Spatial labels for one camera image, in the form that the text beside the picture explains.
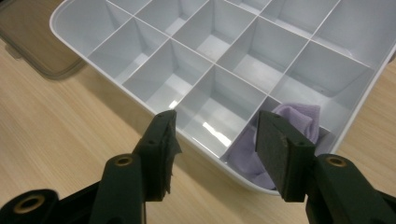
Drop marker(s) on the brown translucent box lid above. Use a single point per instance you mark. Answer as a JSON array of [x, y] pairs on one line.
[[31, 31]]

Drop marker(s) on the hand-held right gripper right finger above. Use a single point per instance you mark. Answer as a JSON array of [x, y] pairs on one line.
[[283, 158]]

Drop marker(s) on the white divided storage box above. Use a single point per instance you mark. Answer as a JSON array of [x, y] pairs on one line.
[[218, 40]]

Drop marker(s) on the lilac ankle sock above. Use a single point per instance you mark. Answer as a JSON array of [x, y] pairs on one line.
[[295, 116]]

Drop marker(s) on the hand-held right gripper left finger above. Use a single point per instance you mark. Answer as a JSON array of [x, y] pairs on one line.
[[157, 155]]

